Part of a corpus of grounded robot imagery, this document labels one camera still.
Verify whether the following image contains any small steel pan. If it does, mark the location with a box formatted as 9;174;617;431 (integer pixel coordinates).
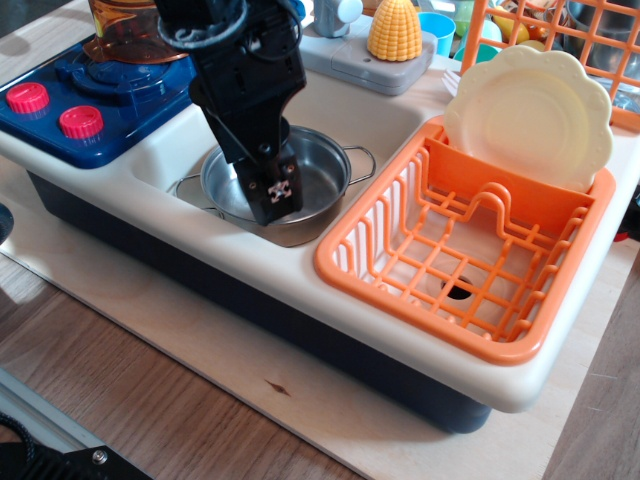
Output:
173;126;376;247

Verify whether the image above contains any yellow toy corn cob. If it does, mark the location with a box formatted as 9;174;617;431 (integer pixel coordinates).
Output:
367;0;423;62

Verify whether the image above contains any light plywood base board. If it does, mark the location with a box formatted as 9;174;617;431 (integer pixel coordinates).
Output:
1;162;639;479

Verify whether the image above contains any red stove knob rear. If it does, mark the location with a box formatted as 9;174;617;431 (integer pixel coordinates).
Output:
6;82;50;114

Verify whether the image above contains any blue toy stove top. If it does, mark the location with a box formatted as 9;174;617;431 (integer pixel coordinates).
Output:
1;37;208;169

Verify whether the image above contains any black braided cable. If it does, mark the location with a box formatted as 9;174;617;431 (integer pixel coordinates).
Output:
0;412;39;480

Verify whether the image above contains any cream toy sink unit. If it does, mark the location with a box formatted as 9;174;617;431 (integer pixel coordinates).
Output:
0;42;640;435

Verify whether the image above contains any black metal bracket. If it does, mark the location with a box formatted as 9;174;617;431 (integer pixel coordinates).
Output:
18;446;151;480

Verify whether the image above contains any blue plastic cup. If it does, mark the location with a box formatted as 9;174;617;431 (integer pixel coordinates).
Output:
418;12;456;57

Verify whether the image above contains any white plastic fork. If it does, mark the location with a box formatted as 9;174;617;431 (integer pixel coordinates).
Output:
441;69;461;97

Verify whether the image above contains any cream scalloped plastic plate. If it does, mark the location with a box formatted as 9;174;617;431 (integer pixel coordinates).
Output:
443;46;614;193

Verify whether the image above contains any grey toy faucet base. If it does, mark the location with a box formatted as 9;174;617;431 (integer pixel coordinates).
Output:
300;1;438;96

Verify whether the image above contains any red stove knob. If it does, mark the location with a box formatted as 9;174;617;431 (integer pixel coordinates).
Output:
58;105;104;140
6;82;50;114

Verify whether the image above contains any orange plastic drying rack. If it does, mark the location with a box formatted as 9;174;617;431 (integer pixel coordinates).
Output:
314;118;616;366

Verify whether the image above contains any orange transparent plastic pot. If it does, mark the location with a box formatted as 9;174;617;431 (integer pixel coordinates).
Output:
83;0;187;65

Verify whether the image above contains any red stove knob front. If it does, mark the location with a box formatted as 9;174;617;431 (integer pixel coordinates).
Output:
58;105;104;140

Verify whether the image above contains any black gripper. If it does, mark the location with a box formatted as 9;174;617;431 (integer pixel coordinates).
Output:
158;1;306;226

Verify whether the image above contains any orange grid basket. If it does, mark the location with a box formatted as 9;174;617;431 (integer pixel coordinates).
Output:
461;1;639;133

